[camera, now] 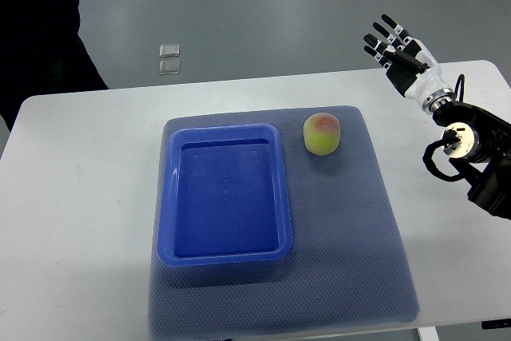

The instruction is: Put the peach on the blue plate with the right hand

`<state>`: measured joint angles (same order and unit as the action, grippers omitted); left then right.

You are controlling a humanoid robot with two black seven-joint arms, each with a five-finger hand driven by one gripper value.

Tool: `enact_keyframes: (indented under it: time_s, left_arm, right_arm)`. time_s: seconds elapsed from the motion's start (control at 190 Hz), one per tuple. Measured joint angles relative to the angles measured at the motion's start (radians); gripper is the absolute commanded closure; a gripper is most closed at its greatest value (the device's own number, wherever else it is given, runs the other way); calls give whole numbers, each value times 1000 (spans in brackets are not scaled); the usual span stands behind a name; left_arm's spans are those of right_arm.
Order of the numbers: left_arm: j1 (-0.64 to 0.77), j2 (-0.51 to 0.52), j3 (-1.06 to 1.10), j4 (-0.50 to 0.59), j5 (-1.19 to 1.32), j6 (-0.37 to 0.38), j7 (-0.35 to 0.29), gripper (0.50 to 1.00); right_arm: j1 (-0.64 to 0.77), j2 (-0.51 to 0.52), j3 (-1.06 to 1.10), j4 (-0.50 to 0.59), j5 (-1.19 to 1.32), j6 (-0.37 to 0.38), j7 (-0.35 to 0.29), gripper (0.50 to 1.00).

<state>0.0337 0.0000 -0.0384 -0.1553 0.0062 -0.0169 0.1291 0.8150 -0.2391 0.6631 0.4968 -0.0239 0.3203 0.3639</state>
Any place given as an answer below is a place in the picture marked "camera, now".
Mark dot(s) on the blue textured mat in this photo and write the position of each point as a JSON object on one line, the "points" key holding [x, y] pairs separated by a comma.
{"points": [[347, 266]]}

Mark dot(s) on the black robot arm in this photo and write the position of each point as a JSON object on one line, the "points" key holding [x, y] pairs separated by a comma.
{"points": [[477, 144]]}

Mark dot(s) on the green red peach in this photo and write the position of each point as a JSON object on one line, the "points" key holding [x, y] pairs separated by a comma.
{"points": [[321, 134]]}

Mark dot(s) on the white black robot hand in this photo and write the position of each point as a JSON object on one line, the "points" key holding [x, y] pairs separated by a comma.
{"points": [[410, 66]]}

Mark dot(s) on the upper grey floor plate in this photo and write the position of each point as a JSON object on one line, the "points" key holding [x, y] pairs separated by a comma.
{"points": [[169, 50]]}

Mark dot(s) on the blue plastic tray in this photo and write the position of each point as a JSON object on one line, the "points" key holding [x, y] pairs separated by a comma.
{"points": [[224, 198]]}

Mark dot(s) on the dark clothed person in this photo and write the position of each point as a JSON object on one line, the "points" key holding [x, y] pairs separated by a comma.
{"points": [[42, 53]]}

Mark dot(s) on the white table leg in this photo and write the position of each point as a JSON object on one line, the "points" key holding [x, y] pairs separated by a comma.
{"points": [[428, 334]]}

